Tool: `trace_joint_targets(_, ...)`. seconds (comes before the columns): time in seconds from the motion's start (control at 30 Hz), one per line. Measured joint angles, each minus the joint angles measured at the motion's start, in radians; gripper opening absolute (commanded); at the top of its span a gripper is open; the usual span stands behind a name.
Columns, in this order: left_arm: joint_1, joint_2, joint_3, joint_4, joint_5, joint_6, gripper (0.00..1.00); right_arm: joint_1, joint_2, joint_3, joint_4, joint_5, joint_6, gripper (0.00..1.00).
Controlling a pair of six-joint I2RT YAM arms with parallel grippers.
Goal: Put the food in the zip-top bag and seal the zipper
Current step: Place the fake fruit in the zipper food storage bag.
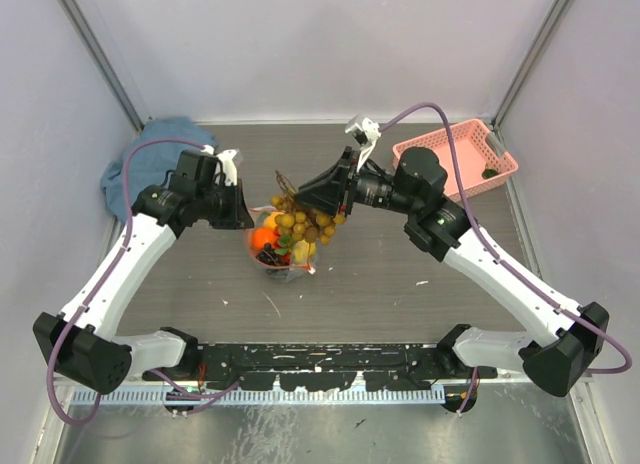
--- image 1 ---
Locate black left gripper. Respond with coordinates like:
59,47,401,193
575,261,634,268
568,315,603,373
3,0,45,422
196,178,253,229

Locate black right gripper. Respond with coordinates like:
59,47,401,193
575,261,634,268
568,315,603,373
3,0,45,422
294,146,419,218

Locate brown longan bunch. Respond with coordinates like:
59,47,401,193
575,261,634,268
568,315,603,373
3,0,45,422
270,171,347,245

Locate yellow round fruit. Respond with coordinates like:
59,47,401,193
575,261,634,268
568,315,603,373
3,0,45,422
290,241,317,266

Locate orange-yellow peach fruit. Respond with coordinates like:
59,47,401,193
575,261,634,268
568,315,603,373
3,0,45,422
262,212,281,230

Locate orange persimmon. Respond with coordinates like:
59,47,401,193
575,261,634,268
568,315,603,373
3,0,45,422
250,227,279,251

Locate clear zip top bag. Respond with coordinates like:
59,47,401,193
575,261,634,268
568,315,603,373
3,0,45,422
244,206,318,282

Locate dark grape bunch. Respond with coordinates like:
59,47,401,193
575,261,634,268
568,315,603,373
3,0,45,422
256,244,290,268

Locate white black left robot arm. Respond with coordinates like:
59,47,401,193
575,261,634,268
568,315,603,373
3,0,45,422
33,149,254,395

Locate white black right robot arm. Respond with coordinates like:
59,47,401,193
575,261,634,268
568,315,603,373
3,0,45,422
294,148,609,397

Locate blue cloth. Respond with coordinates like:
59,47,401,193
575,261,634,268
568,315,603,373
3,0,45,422
100,117,217,223

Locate pink perforated plastic basket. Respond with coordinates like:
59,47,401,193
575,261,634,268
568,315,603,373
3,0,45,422
392,119,519,202

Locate small green leaf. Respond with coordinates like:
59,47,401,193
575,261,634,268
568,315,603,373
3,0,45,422
481,168,500,180

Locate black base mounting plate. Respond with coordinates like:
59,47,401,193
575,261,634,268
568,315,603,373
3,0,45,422
161,343,472,392

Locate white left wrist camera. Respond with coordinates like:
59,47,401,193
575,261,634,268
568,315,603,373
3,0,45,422
201,145,242,186

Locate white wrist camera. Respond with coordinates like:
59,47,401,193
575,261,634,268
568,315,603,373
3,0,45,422
201,145,242,186
345,115,381,172

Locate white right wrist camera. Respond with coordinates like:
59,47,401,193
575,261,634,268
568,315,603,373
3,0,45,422
345,115,381,172

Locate white slotted cable duct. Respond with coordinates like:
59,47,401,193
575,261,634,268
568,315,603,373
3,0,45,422
101,384,446,406

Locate aluminium frame post left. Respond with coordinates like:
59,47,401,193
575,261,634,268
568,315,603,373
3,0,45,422
57,0,145,133

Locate aluminium frame post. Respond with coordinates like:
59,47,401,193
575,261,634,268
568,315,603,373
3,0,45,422
491,0,574,132
57,0,145,133

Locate aluminium frame post right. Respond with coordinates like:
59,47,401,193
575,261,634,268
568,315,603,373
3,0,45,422
491,0,574,132

